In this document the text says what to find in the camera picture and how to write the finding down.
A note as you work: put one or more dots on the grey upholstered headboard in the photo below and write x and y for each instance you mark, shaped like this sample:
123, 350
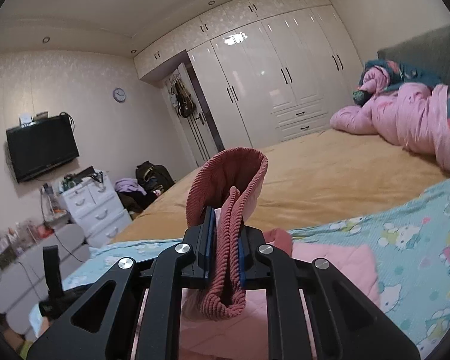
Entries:
429, 51

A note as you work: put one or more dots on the black backpack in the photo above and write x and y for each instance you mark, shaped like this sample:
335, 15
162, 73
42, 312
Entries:
153, 177

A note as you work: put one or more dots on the dark bags hanging on door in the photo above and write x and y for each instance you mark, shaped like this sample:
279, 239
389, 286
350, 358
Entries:
181, 99

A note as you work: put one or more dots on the round wall clock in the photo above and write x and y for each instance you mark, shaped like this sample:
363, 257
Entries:
119, 95

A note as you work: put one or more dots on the white low side table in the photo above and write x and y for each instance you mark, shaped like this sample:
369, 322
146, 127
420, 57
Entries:
22, 283

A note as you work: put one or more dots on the white bedroom door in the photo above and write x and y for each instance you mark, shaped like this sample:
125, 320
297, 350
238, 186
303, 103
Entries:
194, 128

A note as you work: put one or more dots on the white glossy wardrobe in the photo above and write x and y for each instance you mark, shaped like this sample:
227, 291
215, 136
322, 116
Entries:
270, 70

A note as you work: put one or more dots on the blue cartoon cat blanket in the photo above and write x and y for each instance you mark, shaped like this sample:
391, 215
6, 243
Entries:
400, 259

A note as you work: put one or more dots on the purple clothes pile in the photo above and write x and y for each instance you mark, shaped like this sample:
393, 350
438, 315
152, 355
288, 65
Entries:
128, 185

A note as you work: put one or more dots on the pink quilted jacket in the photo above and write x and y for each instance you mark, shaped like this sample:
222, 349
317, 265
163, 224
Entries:
224, 321

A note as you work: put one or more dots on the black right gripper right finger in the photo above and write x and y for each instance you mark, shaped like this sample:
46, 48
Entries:
313, 310

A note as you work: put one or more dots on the black wall television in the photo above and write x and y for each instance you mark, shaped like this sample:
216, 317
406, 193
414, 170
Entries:
41, 146

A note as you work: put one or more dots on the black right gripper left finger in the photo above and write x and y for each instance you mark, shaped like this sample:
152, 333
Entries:
133, 310

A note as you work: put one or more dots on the white drawer chest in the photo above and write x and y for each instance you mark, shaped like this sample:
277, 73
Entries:
95, 206

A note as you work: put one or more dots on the pink crumpled duvet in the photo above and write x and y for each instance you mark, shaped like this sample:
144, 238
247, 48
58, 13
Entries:
406, 105

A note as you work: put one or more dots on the bed with tan sheet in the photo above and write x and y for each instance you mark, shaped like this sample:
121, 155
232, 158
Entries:
325, 177

